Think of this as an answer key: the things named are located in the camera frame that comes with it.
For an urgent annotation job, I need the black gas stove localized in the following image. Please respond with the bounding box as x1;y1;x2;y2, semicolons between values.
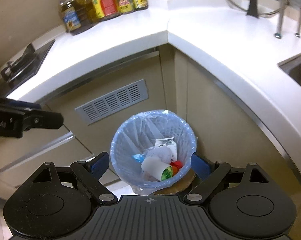
0;39;55;97

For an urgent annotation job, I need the white roll with green wrapper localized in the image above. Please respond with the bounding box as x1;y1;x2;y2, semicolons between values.
141;157;173;181

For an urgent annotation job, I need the checkered lid sauce jar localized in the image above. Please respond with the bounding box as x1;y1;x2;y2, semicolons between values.
133;0;148;10

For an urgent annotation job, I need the yellow bean sauce jar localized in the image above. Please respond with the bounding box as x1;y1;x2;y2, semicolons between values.
117;0;134;14

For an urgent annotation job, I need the silver cabinet vent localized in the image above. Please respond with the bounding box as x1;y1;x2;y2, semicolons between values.
75;79;149;125

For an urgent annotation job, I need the stainless steel sink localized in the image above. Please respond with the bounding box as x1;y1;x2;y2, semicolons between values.
278;53;301;86

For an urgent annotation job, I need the beige cabinet drawer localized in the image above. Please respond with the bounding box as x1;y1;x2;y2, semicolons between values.
0;126;92;187

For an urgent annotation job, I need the blue lined trash bin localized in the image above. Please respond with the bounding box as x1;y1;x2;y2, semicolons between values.
110;109;197;195

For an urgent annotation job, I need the dark soy sauce bottle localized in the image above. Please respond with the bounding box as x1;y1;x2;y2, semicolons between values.
59;0;92;35

